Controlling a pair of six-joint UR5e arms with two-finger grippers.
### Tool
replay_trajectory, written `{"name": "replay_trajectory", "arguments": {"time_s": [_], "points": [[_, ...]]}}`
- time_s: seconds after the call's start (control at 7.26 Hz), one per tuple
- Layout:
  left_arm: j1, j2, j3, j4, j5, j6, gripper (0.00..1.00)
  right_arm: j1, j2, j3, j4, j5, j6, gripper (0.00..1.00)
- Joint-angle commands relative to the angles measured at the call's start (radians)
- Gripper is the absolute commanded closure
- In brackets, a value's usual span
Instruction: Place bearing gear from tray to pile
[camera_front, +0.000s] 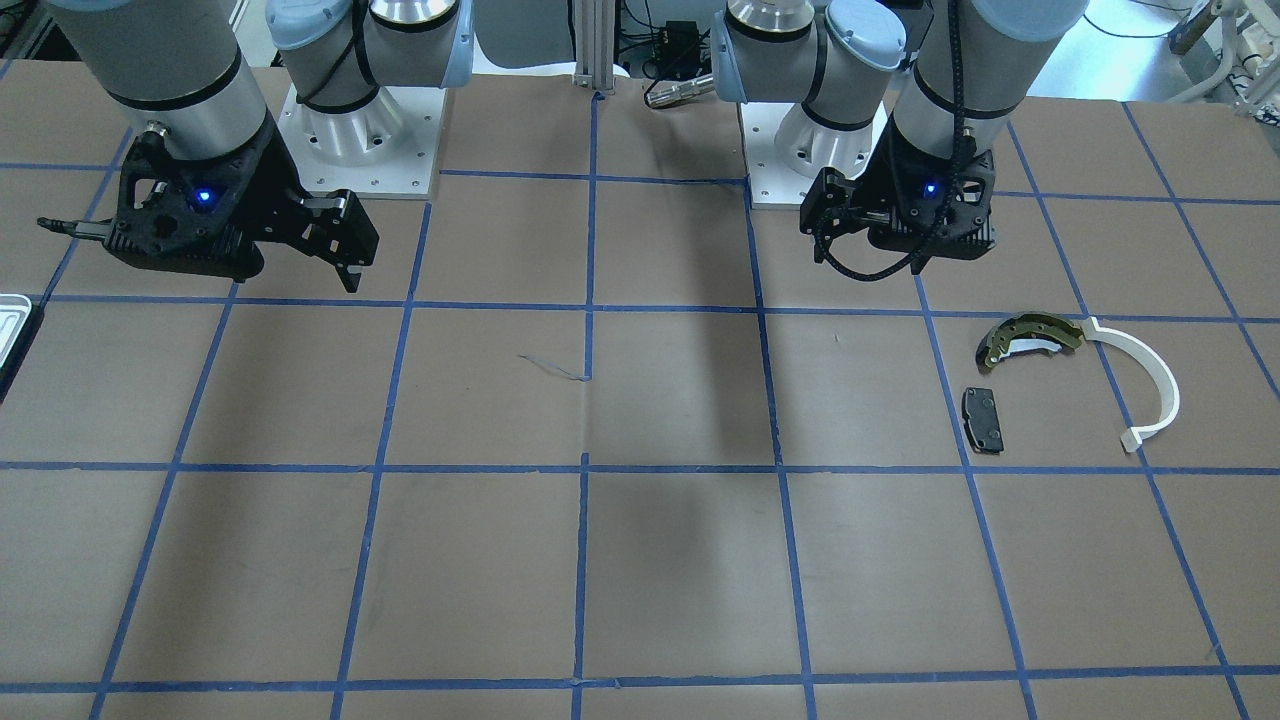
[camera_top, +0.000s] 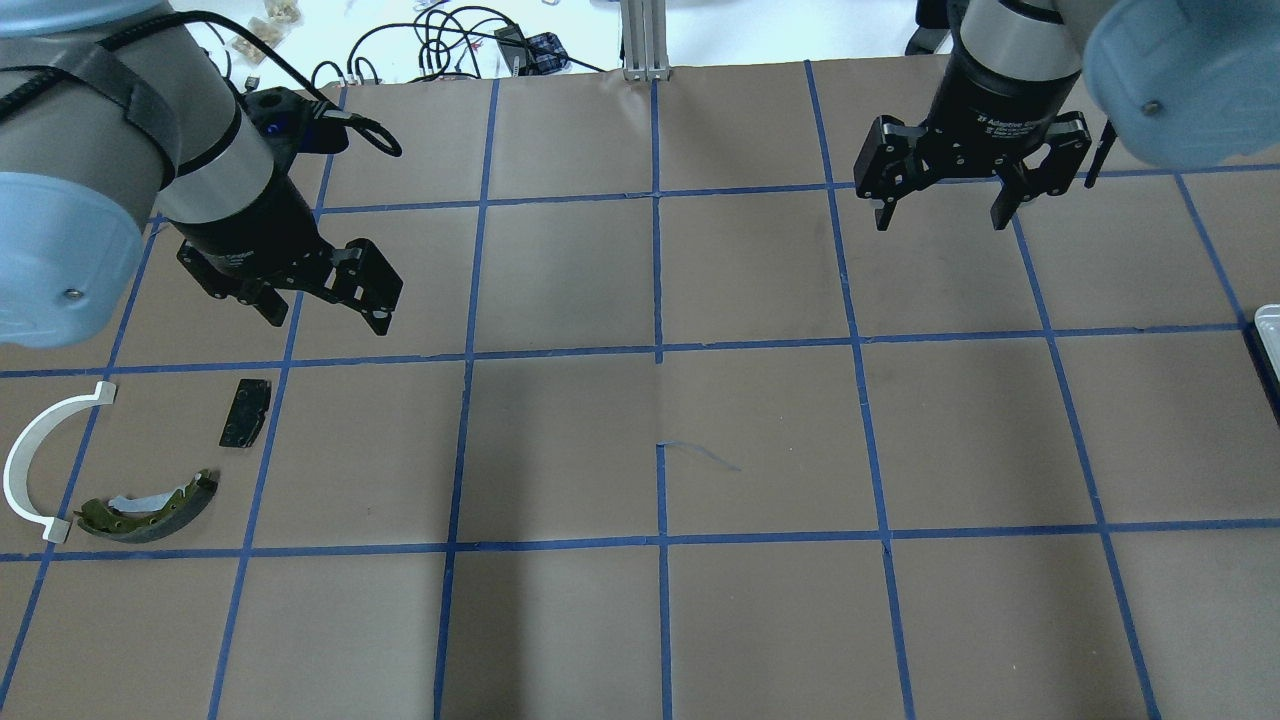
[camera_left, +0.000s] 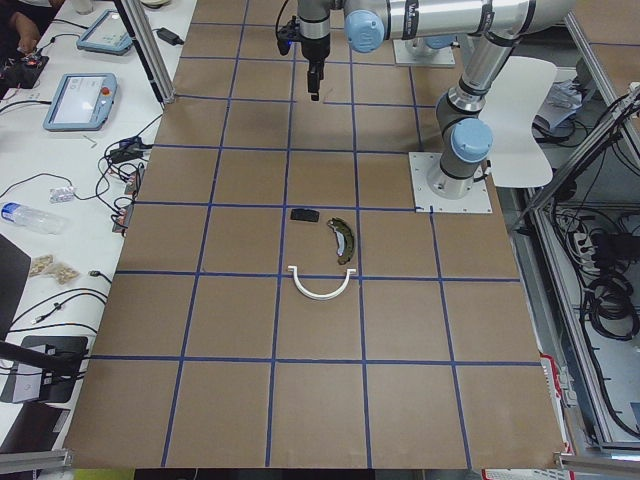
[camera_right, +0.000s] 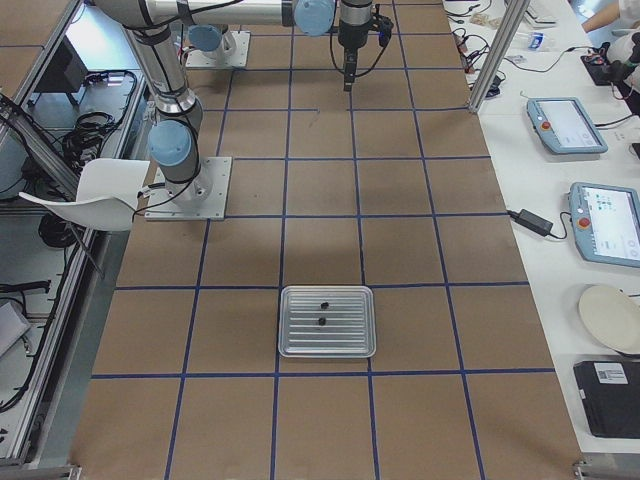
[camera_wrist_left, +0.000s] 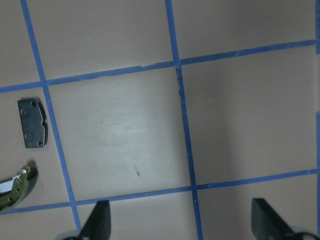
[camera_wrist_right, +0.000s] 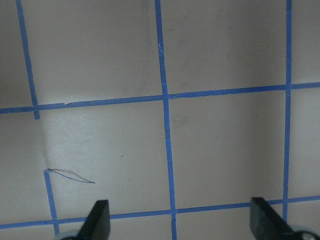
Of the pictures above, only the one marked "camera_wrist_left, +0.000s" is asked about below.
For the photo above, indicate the olive brake shoe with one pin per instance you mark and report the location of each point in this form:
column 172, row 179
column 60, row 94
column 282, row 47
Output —
column 16, row 189

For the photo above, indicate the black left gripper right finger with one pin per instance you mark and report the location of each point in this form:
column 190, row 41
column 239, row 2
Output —
column 266, row 223

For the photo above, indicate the dark grey brake pad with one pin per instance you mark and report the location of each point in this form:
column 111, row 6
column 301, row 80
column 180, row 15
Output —
column 33, row 122

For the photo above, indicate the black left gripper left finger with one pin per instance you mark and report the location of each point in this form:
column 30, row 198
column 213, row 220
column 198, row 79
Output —
column 98, row 224

